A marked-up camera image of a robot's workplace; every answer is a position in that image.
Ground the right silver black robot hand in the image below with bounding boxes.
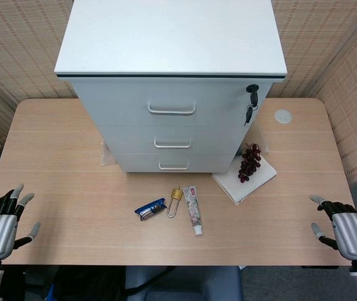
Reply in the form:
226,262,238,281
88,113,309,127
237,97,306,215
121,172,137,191
309,194,357,261

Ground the grey metal drawer with lock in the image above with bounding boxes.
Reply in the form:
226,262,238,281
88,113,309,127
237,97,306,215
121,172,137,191
71,78,274,128

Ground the white three-drawer cabinet body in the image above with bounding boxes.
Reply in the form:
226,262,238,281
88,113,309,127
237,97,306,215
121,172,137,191
54,0,288,174

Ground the black bag under table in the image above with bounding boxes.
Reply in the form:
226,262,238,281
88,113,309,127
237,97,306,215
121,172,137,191
24,265,127,301

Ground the dark red grape bunch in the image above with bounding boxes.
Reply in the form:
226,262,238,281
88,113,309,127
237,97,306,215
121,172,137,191
237,142,263,184

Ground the blue cookie pack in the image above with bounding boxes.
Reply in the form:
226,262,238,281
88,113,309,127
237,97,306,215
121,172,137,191
133,197,167,223

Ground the black hanging key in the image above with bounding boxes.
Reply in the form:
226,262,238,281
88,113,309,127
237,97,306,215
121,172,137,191
244,105,259,127

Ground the white floral toothpaste tube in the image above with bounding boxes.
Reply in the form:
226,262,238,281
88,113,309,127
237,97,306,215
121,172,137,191
182,185,205,237

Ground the black key in lock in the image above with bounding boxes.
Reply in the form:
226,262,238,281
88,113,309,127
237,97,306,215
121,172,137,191
246,84,261,108

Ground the blue chair seat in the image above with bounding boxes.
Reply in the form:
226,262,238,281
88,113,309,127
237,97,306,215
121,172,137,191
124,265,244,301

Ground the brass long-shackle padlock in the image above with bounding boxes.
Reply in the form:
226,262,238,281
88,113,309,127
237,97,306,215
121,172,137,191
166,185,183,219

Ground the grey round cable grommet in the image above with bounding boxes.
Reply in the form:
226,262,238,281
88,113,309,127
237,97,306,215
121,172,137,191
274,108,293,124

